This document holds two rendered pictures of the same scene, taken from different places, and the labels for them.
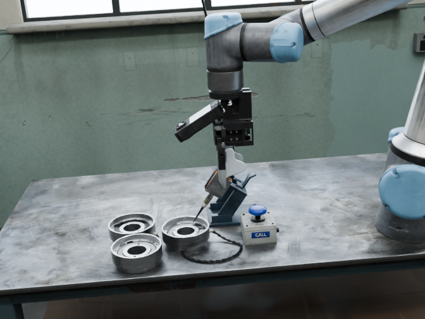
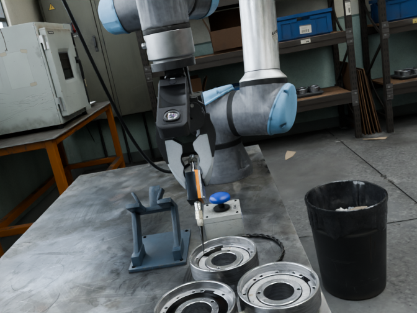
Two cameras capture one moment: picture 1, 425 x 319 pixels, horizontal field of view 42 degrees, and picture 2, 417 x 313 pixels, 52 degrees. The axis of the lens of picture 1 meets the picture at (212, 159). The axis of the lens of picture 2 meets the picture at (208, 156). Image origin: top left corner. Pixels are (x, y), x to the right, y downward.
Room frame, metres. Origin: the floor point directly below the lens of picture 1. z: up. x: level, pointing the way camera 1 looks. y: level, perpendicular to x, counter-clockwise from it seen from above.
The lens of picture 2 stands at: (1.04, 0.65, 1.15)
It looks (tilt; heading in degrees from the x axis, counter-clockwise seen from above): 15 degrees down; 276
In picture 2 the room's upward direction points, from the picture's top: 11 degrees counter-clockwise
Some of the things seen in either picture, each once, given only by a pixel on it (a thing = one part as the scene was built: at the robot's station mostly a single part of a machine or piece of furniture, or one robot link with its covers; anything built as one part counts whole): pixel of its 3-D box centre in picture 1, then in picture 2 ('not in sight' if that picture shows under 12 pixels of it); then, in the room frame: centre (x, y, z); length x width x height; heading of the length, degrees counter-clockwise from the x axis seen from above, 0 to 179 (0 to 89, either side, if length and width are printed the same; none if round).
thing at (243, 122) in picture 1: (230, 117); (180, 96); (1.14, -0.04, 1.07); 0.09 x 0.08 x 0.12; 92
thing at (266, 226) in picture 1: (260, 227); (223, 217); (1.11, -0.10, 0.82); 0.08 x 0.07 x 0.05; 93
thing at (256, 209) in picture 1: (257, 217); (221, 206); (1.11, -0.09, 0.85); 0.04 x 0.04 x 0.05
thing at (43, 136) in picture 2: not in sight; (64, 171); (2.48, -2.36, 0.39); 1.50 x 0.62 x 0.78; 93
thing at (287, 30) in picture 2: not in sight; (300, 25); (0.42, -3.60, 1.11); 0.52 x 0.38 x 0.22; 3
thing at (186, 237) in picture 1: (186, 234); (224, 264); (1.11, 0.07, 0.82); 0.10 x 0.10 x 0.04
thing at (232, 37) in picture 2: not in sight; (229, 30); (1.08, -3.55, 1.19); 0.52 x 0.42 x 0.38; 3
